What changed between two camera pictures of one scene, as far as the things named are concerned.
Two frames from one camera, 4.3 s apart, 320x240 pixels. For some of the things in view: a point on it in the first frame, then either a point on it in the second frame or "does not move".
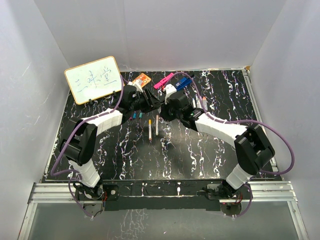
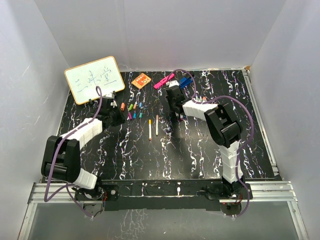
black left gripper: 151,103 → 121,119
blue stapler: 183,82 does not move
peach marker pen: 157,125 does not move
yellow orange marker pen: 150,129 does not move
